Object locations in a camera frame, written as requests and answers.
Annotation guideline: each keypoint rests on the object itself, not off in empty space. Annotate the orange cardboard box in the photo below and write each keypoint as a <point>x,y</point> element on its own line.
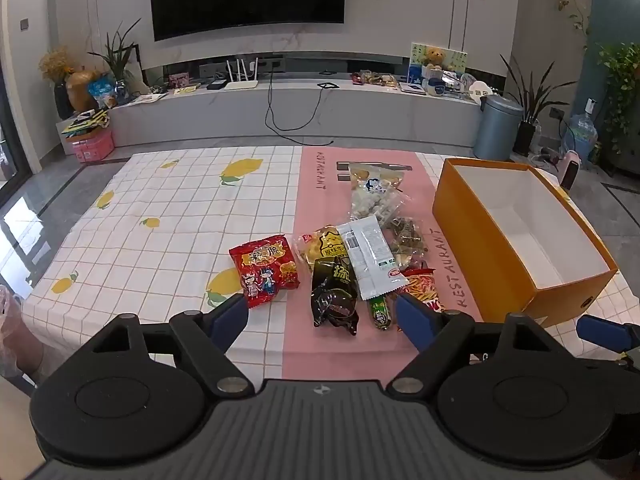
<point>480,240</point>

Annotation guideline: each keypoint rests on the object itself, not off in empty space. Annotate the white checked lemon tablecloth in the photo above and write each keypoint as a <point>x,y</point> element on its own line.
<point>175,210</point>

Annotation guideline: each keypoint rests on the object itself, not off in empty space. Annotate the grey stone television console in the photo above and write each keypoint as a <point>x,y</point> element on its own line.
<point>350,115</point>

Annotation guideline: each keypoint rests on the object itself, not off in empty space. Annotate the black snack packet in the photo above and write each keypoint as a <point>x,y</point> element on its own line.
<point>332,300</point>

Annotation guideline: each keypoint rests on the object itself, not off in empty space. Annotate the green sausage stick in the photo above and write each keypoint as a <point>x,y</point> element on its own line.
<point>380,312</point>

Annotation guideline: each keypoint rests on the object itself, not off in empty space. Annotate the white round device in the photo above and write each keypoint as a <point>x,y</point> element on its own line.
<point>480,92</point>

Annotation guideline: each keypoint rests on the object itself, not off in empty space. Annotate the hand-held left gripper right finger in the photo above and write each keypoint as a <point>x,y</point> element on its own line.
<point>412,317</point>

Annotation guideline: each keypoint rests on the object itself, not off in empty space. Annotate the white potato sticks bag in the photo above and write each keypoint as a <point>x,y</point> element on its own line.
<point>375,179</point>

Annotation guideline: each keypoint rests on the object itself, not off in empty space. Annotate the dried yellow flowers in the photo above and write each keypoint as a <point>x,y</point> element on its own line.
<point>57,65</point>

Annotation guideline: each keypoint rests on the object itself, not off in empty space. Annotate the red cartoon snack packet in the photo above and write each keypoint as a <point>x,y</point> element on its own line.
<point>262,265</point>

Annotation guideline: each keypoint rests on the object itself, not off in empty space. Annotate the green climbing vine plant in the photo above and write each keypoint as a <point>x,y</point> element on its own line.
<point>620,90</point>

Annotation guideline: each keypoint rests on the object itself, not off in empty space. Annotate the green picture card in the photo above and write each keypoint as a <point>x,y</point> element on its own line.
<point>457,60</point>

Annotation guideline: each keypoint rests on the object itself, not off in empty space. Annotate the red striped snack packet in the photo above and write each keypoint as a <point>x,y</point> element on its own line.
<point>422,290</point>

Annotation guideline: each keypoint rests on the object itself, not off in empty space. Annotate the potted plant with long leaves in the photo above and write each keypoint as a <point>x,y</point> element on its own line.
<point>527,110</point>

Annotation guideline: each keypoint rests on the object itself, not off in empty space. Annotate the black set-top box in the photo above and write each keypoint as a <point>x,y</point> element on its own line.
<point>216,85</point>

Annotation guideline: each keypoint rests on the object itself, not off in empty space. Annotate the pile of wrapped candies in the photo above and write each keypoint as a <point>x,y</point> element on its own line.
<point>372,79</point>

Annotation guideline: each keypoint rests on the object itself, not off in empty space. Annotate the green plant in glass vase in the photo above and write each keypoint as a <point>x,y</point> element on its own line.
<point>120,60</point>

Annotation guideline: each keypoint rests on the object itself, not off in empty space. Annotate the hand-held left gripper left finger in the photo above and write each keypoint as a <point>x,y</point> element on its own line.
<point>230,316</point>

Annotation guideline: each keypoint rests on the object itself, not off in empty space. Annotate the clear bag of white balls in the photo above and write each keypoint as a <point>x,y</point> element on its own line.
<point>370,206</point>

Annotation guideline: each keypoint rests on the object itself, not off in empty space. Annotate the yellow pastry packet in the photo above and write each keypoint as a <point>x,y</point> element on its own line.
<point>320,247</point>

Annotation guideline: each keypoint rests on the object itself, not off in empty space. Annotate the grey trash can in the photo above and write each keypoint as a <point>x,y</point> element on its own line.
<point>497,130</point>

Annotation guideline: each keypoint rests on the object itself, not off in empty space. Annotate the pink bottle print mat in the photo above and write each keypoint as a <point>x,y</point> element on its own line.
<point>320,205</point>

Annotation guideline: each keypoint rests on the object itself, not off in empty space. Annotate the white router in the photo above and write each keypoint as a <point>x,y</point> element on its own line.
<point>242,82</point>

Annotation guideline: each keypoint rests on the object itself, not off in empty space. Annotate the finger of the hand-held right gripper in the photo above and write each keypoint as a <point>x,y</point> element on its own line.
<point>600,332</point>

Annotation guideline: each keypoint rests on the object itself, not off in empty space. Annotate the pink storage box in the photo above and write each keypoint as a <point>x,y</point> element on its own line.
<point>92,146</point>

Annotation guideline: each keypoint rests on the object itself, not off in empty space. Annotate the small pink appliance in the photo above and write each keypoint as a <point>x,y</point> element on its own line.
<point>571,167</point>

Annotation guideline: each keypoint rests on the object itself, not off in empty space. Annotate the stack of colourful books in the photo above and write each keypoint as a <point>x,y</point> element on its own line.
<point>85,122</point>

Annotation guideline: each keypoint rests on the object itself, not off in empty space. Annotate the gold vase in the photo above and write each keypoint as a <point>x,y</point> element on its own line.
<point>80,92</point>

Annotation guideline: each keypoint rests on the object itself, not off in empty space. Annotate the white silver snack packet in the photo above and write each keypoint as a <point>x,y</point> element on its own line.
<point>367,255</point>

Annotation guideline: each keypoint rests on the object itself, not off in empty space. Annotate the blue packet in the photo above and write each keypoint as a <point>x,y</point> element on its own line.
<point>102,90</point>

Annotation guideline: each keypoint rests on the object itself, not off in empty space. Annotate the blue water bottle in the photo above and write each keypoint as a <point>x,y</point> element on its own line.
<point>582,132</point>

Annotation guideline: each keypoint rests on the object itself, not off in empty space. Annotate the person's leg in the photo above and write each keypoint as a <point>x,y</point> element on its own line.
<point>25,355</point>

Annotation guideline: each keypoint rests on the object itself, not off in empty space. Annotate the brown teddy bear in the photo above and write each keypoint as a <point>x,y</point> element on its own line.
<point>434,57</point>

